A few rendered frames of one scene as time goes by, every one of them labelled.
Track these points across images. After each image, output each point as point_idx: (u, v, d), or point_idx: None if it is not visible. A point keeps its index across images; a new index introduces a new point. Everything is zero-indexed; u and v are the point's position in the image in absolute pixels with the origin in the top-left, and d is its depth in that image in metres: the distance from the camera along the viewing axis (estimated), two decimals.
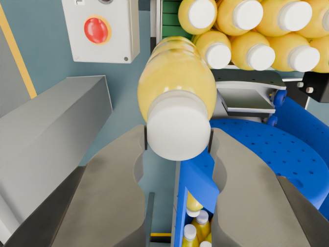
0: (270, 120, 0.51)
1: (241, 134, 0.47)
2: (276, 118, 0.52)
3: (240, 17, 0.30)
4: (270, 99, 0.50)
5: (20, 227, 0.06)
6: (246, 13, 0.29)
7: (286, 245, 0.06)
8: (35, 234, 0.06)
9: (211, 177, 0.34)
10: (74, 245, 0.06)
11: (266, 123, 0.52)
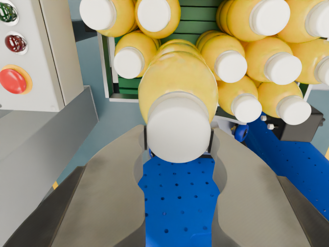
0: None
1: (198, 169, 0.43)
2: None
3: (153, 141, 0.12)
4: (232, 134, 0.47)
5: (20, 227, 0.06)
6: (169, 134, 0.11)
7: (286, 245, 0.06)
8: (35, 234, 0.06)
9: (147, 232, 0.31)
10: (74, 245, 0.06)
11: None
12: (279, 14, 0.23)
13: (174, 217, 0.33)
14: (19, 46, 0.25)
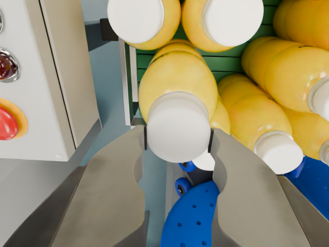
0: None
1: None
2: None
3: None
4: None
5: (20, 227, 0.06)
6: None
7: (286, 245, 0.06)
8: (35, 234, 0.06)
9: None
10: (74, 245, 0.06)
11: None
12: None
13: None
14: (6, 71, 0.15)
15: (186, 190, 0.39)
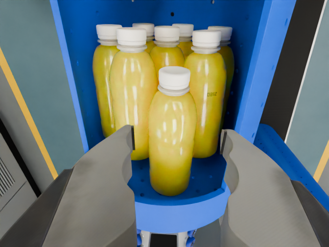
0: None
1: None
2: None
3: None
4: None
5: (6, 235, 0.06)
6: None
7: None
8: (22, 240, 0.06)
9: None
10: None
11: None
12: None
13: None
14: None
15: None
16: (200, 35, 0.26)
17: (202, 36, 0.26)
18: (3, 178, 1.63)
